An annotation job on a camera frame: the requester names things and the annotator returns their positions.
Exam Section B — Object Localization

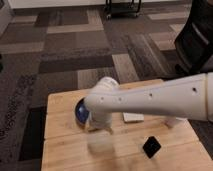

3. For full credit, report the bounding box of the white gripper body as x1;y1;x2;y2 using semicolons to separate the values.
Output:
87;112;112;132

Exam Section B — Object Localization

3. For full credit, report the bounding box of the blue bowl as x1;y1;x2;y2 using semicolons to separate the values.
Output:
75;98;89;126

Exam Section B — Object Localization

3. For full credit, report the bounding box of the black office chair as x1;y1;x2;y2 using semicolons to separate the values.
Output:
174;0;213;75

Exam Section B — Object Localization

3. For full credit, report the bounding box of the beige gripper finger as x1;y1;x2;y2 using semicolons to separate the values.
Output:
87;132;112;156

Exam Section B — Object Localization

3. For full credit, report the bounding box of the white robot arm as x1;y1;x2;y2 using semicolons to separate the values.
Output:
84;72;213;129

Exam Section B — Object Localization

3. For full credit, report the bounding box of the white eraser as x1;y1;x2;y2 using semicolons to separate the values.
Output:
123;113;144;122

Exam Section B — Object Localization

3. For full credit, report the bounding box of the black square object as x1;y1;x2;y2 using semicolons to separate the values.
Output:
143;136;161;158

